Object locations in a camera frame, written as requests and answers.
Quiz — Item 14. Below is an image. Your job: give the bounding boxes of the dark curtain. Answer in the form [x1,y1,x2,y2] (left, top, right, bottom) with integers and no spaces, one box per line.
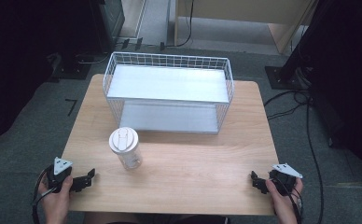
[289,0,362,188]
[0,0,105,147]

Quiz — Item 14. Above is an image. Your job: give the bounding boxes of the clear cup with white lid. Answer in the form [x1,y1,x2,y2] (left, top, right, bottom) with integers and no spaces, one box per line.
[108,126,144,171]

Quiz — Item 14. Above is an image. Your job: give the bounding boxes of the left hand-held gripper cable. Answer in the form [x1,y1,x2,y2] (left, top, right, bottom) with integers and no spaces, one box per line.
[31,166,59,224]

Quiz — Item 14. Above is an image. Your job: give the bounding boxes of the person's left hand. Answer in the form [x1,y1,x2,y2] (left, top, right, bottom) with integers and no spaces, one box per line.
[41,175,75,217]

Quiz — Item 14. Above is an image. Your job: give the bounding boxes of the black floor cable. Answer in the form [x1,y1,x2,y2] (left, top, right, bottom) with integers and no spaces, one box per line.
[262,89,326,224]

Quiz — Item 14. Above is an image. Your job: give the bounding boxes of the right hand-held gripper cable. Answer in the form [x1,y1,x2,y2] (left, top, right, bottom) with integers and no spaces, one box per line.
[278,179,305,224]

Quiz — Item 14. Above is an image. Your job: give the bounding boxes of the person's right hand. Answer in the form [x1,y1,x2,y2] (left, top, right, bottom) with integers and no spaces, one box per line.
[265,177,305,217]

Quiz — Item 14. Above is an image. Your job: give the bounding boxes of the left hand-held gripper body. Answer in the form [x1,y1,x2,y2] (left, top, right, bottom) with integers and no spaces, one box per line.
[46,157,75,194]

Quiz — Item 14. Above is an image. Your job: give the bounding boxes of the black hanging cable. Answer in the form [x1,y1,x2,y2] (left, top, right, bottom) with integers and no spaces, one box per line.
[165,0,196,49]

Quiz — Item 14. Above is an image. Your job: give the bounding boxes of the hand-held gripper cable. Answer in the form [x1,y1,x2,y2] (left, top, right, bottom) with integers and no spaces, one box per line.
[278,179,305,224]
[31,166,59,224]

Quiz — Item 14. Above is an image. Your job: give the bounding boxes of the black stand base plate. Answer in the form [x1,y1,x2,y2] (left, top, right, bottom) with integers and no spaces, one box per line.
[49,53,93,81]
[264,64,306,91]

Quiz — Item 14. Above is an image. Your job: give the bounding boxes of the light wooden cabinet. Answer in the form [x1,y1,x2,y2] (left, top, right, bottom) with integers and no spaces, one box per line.
[174,0,319,54]

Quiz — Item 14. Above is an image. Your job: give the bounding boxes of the dark equipment box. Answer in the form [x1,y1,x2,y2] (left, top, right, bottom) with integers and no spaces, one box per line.
[89,0,126,54]

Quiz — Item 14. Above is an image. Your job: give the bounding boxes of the white wire shelf rack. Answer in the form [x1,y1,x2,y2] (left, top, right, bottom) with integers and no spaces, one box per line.
[103,50,235,135]

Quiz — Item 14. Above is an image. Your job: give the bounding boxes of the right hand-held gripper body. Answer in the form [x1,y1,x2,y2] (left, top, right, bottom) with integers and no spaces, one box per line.
[268,162,304,197]

